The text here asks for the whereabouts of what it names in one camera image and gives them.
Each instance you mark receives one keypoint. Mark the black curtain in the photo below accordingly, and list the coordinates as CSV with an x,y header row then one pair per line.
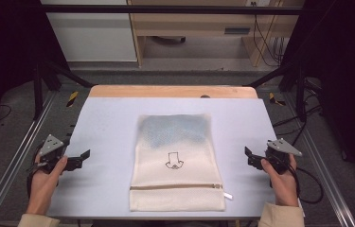
x,y
342,78
4,47

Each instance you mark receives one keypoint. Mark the person's right hand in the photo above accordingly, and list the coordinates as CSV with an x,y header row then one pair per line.
x,y
284,189

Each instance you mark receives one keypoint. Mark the grey desk label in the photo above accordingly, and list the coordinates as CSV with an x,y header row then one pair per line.
x,y
237,31

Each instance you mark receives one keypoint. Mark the yellow black floor tape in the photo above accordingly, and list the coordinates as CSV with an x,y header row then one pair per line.
x,y
72,98
274,99

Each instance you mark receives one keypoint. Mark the person's left hand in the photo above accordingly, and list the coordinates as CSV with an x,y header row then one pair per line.
x,y
44,192

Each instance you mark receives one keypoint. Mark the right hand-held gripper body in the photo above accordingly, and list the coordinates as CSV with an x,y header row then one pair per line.
x,y
280,151

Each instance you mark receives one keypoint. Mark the light blue table mat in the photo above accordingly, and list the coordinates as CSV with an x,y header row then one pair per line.
x,y
109,126

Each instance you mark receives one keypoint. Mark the dark object under desk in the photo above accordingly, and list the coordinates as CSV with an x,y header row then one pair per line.
x,y
168,40

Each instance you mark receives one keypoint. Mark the black horizontal frame bar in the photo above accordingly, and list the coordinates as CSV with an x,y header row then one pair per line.
x,y
165,9

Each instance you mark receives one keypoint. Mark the light wooden desk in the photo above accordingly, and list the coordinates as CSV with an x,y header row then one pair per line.
x,y
197,23

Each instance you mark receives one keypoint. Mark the aluminium floor rail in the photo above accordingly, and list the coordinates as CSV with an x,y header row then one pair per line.
x,y
17,154
323,167

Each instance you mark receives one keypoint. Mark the white cabinet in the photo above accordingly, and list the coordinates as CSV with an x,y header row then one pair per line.
x,y
93,38

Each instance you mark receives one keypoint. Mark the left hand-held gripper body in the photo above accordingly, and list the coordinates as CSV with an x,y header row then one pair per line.
x,y
51,151

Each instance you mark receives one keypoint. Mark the cream mesh laundry bag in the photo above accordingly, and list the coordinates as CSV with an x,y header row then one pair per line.
x,y
176,195

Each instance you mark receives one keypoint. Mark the black metal frame stand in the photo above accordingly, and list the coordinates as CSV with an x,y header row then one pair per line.
x,y
38,91
301,94

